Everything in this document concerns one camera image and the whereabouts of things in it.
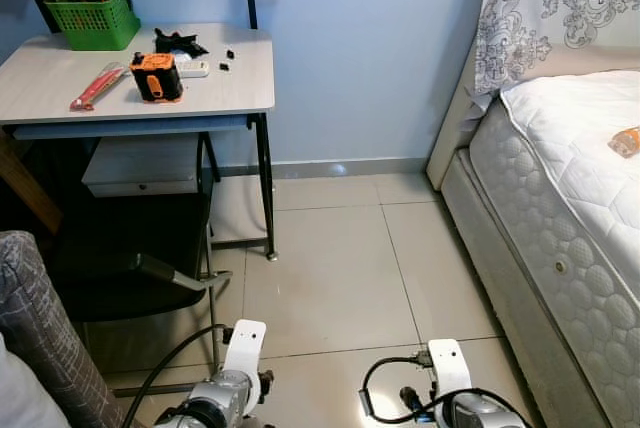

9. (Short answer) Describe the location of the black office chair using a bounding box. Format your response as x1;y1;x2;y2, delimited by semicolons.
48;188;233;394

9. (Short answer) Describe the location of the grey patterned fabric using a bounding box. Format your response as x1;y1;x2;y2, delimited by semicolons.
0;231;126;428

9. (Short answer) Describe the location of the white drawer unit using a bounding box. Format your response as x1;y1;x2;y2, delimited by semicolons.
82;136;207;197

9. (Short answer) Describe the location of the brown wooden board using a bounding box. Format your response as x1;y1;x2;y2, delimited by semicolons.
0;133;63;236

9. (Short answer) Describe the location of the white power strip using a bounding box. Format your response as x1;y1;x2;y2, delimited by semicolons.
175;59;211;78

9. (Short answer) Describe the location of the orange black tool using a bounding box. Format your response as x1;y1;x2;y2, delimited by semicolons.
130;52;185;104

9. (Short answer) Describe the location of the orange plastic bottle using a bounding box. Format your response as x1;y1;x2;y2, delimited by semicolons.
608;128;640;159

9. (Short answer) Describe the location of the black crumpled object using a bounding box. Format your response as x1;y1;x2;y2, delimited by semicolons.
153;29;209;59

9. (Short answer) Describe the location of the green plastic basket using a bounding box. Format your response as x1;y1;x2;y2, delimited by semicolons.
45;0;141;51

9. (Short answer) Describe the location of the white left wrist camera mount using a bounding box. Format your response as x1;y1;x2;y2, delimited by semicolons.
222;320;269;389

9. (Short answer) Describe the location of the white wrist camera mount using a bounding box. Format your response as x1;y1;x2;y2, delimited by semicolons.
222;320;269;389
427;339;473;399

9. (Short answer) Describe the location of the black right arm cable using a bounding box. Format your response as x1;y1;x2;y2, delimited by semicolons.
360;353;531;428

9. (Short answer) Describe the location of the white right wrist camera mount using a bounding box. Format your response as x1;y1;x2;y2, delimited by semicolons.
427;339;473;399

